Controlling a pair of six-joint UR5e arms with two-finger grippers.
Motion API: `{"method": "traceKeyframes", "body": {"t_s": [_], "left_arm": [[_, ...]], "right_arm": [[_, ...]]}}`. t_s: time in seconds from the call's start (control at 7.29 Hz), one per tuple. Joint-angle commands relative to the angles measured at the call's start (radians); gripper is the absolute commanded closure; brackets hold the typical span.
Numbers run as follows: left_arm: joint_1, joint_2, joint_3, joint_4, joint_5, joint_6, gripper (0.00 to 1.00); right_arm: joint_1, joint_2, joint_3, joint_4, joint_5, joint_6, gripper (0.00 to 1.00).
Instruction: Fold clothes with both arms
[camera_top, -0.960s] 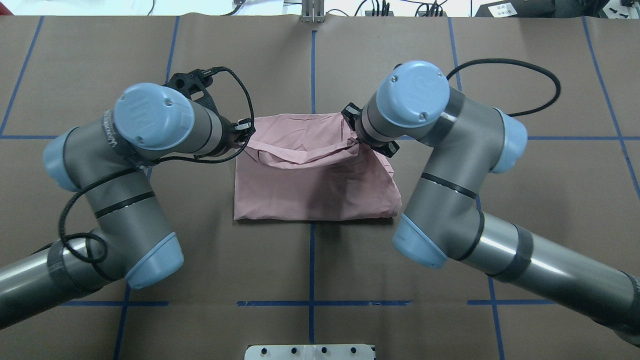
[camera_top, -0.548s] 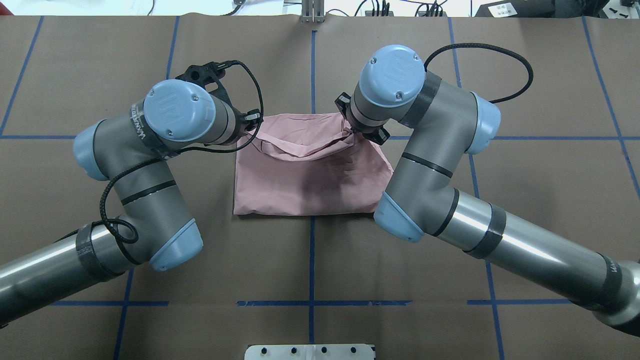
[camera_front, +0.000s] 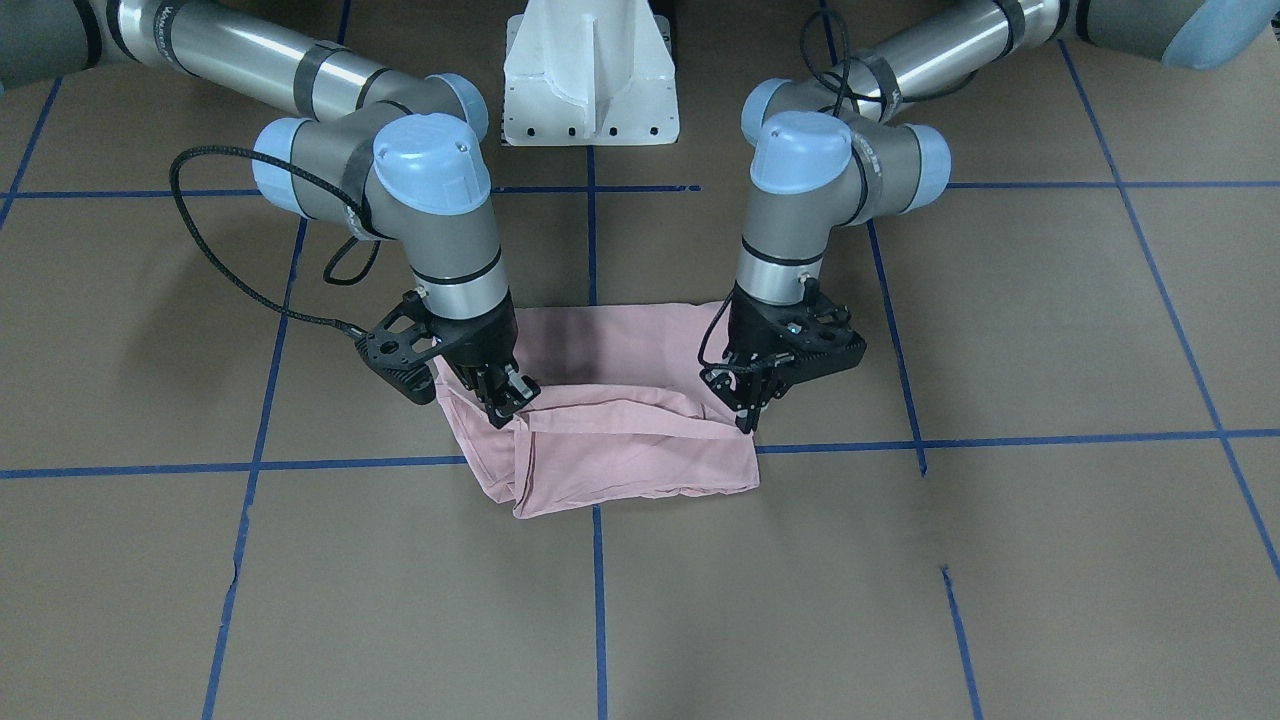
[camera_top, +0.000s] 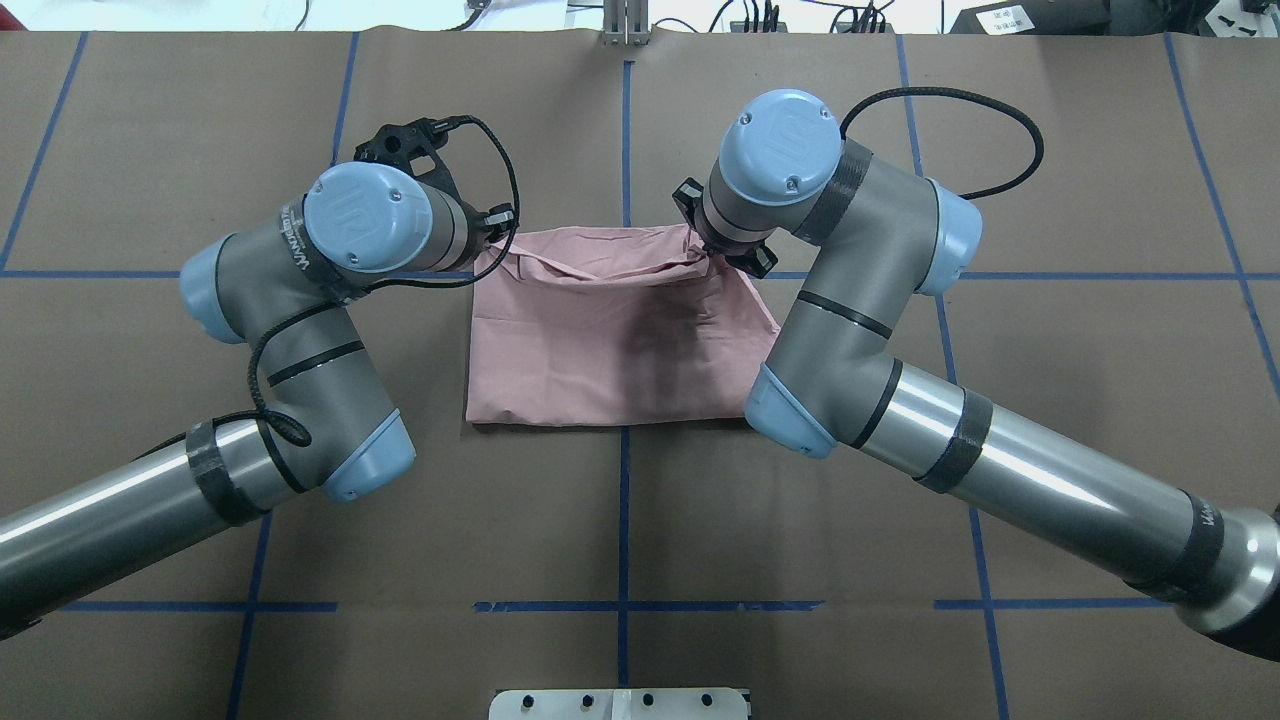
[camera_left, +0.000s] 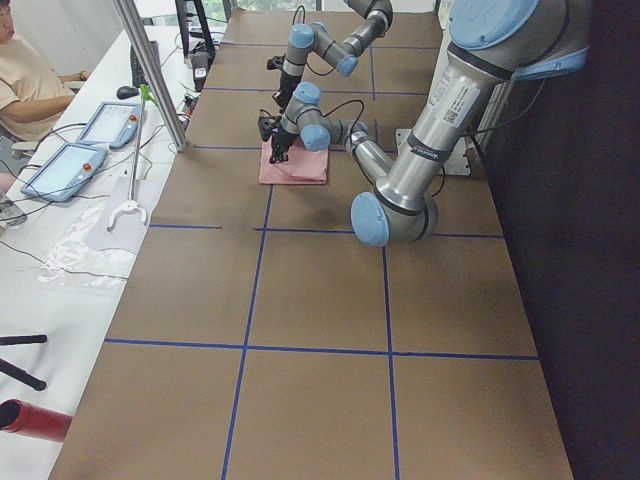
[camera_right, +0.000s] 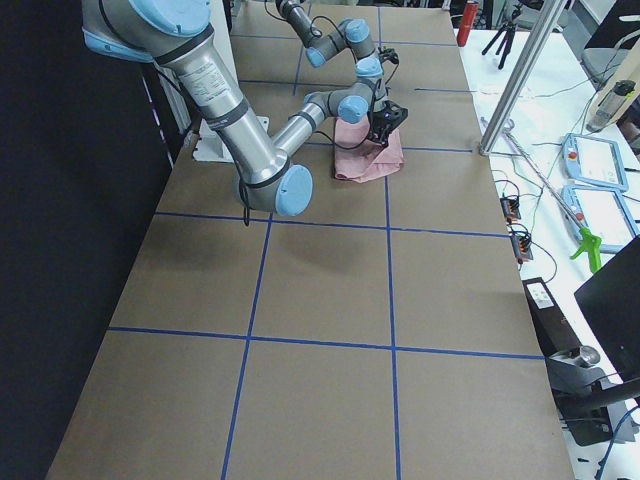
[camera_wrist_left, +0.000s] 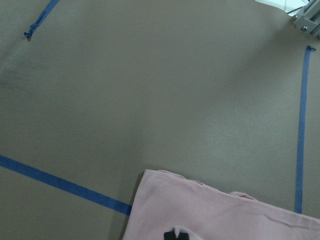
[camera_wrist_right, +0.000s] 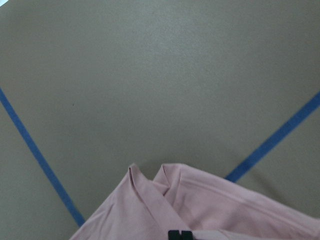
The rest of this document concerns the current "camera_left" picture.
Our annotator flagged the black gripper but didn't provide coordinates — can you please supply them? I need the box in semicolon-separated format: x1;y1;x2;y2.
257;115;299;164
266;55;303;114

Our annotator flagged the pink Snoopy t-shirt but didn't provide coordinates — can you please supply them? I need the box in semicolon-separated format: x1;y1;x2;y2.
258;140;329;185

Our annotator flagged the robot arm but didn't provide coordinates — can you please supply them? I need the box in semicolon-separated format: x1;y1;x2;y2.
267;0;393;113
259;0;592;247

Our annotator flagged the black power adapter box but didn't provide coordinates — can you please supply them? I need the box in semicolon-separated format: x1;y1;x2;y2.
190;51;212;92

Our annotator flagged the silver reacher grabber tool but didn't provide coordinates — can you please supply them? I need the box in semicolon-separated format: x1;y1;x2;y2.
106;83;153;233

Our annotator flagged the black computer mouse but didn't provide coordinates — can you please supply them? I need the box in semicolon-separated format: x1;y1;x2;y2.
116;85;139;100

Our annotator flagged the far blue teach pendant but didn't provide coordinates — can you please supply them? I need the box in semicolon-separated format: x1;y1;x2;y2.
76;102;141;150

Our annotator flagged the blue teach pendant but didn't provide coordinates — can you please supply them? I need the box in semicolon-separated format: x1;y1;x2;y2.
76;102;141;150
20;143;107;202

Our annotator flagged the near blue teach pendant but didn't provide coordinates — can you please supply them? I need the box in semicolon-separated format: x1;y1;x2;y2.
20;143;107;202

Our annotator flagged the clear plastic bag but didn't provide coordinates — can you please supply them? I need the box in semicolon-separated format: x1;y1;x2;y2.
37;199;135;292

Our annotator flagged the seated person in beige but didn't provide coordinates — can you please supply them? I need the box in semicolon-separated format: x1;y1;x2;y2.
1;1;91;142

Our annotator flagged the black tripod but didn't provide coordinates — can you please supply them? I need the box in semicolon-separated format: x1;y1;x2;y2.
1;334;48;391

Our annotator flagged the red cylinder bottle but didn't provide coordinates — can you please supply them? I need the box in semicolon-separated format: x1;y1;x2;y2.
1;399;73;442

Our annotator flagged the aluminium frame post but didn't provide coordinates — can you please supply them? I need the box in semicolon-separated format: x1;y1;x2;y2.
113;0;188;152

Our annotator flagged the white camera pole base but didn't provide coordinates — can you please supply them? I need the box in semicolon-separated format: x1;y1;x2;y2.
395;127;474;177

